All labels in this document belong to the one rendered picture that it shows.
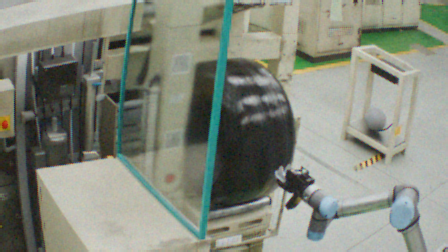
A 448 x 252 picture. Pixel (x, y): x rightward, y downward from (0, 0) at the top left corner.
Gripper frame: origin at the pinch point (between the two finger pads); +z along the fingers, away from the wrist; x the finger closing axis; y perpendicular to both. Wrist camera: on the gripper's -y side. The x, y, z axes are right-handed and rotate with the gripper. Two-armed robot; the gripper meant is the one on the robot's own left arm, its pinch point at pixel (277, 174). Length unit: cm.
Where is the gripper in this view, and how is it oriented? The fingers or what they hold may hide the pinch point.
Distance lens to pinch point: 283.7
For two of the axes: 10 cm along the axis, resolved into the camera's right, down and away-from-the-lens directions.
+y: 1.1, -9.0, -4.1
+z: -5.3, -4.1, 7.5
